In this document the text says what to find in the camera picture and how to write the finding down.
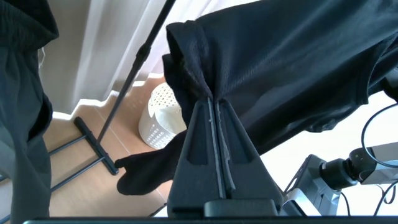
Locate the white laundry basket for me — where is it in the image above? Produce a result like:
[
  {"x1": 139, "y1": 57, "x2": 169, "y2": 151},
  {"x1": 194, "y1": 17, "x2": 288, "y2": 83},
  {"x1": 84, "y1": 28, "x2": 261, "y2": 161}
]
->
[{"x1": 138, "y1": 82, "x2": 187, "y2": 150}]

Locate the black clothes rack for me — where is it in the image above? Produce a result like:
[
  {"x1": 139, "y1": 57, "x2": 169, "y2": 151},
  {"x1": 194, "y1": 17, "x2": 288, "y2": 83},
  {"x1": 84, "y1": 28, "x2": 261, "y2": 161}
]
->
[{"x1": 0, "y1": 0, "x2": 177, "y2": 223}]

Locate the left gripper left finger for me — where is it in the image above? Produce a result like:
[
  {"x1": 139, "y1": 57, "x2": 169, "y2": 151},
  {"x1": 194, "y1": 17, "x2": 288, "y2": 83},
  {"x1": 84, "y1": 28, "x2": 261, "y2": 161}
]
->
[{"x1": 167, "y1": 96, "x2": 225, "y2": 218}]

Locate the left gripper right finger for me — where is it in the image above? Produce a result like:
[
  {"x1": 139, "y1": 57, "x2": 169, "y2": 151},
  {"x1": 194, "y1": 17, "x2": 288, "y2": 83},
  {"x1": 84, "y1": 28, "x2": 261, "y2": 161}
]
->
[{"x1": 216, "y1": 99, "x2": 283, "y2": 215}]

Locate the beige curtain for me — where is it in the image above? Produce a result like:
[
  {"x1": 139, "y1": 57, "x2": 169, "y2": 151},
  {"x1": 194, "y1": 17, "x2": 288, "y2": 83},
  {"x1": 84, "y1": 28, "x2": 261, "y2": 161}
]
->
[{"x1": 39, "y1": 0, "x2": 259, "y2": 114}]

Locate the black knitted garment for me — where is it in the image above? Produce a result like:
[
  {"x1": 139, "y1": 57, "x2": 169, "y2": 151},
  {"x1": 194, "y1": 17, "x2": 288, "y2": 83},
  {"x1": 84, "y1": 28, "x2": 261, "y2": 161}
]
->
[{"x1": 0, "y1": 0, "x2": 60, "y2": 224}]

